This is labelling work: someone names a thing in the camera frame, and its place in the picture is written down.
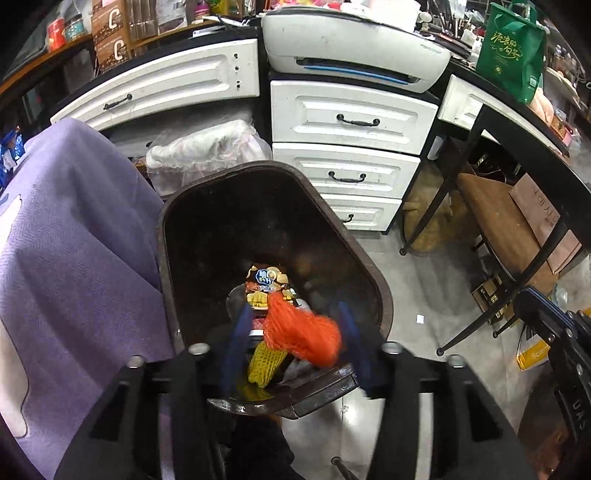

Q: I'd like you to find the wooden shelf rack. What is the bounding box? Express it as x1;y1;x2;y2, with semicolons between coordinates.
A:
124;0;218;47

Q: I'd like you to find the yellow plastic bag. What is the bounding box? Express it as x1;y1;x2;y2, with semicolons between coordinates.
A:
516;323;555;372

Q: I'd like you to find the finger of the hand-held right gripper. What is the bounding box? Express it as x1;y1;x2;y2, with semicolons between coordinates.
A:
513;286;579;348

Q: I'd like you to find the brown coffee box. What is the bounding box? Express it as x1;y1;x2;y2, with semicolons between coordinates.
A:
95;34;132;72
91;0;127;38

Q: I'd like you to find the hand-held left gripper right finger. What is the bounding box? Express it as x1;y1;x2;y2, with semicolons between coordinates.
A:
339;302;536;480

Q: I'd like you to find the long white desk drawer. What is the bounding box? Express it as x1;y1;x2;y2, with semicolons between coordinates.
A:
50;38;260;132

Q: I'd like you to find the short white desk drawer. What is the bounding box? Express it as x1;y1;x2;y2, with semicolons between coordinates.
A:
437;75;499;141

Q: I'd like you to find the wooden counter shelf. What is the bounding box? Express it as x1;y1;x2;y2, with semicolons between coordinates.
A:
0;32;93;97

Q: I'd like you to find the red tin canister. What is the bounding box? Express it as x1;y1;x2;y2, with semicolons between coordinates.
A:
47;18;66;51

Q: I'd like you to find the tan burlap sack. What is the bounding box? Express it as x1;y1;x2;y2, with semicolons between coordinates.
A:
402;161;467;252

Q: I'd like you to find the printed snack packet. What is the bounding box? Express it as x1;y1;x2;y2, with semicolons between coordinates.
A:
244;263;296;308

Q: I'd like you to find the black metal chair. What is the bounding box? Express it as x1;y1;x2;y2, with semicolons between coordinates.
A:
402;104;583;356

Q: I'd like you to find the orange foam net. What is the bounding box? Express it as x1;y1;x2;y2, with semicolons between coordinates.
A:
263;292;343;367

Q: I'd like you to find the white printer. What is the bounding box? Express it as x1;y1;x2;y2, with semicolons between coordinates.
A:
261;9;452;95

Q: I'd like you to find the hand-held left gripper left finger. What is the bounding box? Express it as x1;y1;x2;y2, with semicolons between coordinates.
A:
55;302;254;480

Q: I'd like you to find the yellow foam net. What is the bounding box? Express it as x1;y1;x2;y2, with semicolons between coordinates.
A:
247;342;289;388

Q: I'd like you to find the pink paper bag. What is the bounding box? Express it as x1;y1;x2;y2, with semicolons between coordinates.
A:
508;173;583;275

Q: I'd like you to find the white plastic bag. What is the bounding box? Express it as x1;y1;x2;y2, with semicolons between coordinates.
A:
147;119;272;197

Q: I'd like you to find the person's leg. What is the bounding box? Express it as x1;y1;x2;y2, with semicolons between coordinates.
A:
226;415;296;480

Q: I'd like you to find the blue snack packet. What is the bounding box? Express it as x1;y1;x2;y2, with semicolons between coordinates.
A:
0;129;26;185

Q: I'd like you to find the dark brown trash bin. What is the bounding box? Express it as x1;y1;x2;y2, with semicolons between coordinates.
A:
157;159;394;421

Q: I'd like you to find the white drawer cabinet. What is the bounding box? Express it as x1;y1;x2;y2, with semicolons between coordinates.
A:
270;79;439;232

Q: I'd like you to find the green tote bag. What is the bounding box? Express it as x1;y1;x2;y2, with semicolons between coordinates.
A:
475;2;546;104

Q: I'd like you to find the purple floral tablecloth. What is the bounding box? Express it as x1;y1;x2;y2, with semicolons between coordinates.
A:
0;117;185;480

